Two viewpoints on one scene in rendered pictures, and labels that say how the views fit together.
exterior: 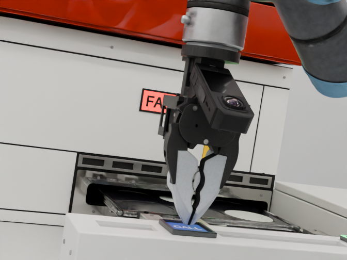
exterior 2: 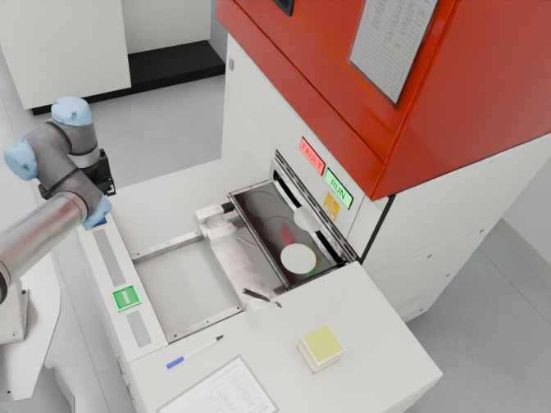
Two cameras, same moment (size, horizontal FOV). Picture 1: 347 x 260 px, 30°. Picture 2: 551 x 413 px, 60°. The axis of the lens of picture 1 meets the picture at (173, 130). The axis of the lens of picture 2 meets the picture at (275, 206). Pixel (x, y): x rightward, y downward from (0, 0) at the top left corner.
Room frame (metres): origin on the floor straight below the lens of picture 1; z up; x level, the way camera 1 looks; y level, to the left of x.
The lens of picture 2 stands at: (0.96, -0.87, 2.00)
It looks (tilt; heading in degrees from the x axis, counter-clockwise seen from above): 50 degrees down; 70
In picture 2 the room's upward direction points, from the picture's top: 11 degrees clockwise
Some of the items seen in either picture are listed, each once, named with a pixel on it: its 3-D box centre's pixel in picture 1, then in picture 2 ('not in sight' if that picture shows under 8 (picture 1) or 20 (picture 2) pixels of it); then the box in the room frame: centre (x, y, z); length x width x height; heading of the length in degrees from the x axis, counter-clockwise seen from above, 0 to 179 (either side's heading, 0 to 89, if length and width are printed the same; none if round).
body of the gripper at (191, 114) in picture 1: (201, 98); (90, 174); (0.79, -0.03, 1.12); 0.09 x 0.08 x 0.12; 19
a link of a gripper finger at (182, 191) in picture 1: (177, 183); not in sight; (0.78, -0.01, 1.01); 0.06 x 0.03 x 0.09; 19
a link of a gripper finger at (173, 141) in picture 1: (183, 147); not in sight; (0.76, -0.02, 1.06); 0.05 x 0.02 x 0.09; 109
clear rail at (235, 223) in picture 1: (213, 221); (257, 239); (1.21, -0.10, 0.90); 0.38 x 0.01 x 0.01; 109
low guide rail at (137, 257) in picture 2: not in sight; (210, 231); (1.08, -0.01, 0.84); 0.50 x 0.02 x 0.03; 19
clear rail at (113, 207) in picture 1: (99, 194); (279, 178); (1.32, 0.13, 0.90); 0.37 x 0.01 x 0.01; 19
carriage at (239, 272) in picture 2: not in sight; (232, 260); (1.13, -0.14, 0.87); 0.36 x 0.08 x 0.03; 109
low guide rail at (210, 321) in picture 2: not in sight; (252, 304); (1.17, -0.27, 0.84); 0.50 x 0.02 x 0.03; 19
